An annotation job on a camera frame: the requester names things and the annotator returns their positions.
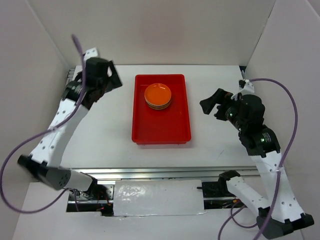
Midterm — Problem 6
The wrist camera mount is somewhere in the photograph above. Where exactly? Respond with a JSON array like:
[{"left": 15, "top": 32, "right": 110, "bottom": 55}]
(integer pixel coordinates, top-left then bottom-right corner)
[
  {"left": 83, "top": 47, "right": 100, "bottom": 61},
  {"left": 231, "top": 79, "right": 255, "bottom": 101}
]

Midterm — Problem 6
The orange plate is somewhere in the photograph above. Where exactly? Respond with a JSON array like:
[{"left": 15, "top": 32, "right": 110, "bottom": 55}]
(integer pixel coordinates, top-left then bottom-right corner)
[{"left": 144, "top": 83, "right": 172, "bottom": 105}]

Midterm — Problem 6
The white front cover panel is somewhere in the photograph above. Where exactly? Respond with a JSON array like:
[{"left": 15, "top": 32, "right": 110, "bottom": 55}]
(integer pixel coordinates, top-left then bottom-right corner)
[{"left": 113, "top": 180, "right": 205, "bottom": 217}]

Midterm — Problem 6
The yellow patterned plate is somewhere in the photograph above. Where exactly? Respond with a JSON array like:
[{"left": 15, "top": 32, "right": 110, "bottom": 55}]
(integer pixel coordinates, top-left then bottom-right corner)
[{"left": 149, "top": 106, "right": 168, "bottom": 110}]

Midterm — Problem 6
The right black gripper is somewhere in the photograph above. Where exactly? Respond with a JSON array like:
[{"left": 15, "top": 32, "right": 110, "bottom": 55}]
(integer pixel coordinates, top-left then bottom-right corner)
[{"left": 199, "top": 87, "right": 246, "bottom": 131}]

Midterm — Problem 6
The beige plate with characters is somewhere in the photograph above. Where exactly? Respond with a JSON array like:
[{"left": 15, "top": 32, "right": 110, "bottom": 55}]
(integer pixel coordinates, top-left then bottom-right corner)
[{"left": 146, "top": 102, "right": 171, "bottom": 108}]

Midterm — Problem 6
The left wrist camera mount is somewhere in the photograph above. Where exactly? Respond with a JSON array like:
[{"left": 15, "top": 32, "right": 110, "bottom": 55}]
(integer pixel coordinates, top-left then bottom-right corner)
[{"left": 83, "top": 47, "right": 100, "bottom": 61}]

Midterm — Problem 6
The red plastic bin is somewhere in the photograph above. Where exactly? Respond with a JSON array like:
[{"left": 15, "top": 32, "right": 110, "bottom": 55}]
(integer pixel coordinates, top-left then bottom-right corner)
[{"left": 131, "top": 74, "right": 192, "bottom": 145}]

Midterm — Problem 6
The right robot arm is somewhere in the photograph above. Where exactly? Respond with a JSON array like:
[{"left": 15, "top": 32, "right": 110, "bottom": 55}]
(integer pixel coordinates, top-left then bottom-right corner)
[{"left": 200, "top": 88, "right": 315, "bottom": 240}]

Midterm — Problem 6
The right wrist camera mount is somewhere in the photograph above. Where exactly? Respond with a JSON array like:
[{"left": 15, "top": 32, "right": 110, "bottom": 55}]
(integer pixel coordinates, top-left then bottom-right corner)
[{"left": 231, "top": 79, "right": 255, "bottom": 101}]

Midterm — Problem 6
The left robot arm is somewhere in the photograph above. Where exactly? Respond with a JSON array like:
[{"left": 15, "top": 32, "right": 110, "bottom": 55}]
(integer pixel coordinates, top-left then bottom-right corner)
[{"left": 17, "top": 57, "right": 122, "bottom": 200}]

